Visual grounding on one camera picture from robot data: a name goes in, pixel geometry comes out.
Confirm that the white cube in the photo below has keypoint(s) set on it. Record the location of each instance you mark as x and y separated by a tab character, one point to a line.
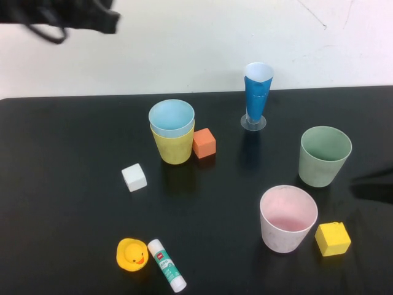
134	178

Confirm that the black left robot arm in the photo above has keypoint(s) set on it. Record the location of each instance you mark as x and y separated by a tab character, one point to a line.
61	12

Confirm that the yellow rubber duck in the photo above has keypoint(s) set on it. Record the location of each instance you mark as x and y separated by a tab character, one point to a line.
132	255

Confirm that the pink cup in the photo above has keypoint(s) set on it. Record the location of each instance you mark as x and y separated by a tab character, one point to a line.
279	239

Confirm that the green cup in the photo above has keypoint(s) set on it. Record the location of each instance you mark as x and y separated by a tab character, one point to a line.
316	172

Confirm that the yellow cup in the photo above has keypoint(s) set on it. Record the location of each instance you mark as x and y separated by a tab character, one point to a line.
173	150

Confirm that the yellow cube with chipped corner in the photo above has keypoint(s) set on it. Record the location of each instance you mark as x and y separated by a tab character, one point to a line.
333	239

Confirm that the light blue cup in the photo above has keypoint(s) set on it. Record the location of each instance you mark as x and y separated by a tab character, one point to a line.
172	116

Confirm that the blue paper wrapped clear cylinder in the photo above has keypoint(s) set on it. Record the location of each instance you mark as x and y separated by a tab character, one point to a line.
256	98

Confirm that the orange cube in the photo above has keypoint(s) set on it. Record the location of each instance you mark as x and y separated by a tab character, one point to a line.
204	143

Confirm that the white green glue stick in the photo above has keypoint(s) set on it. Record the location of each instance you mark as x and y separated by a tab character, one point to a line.
165	264

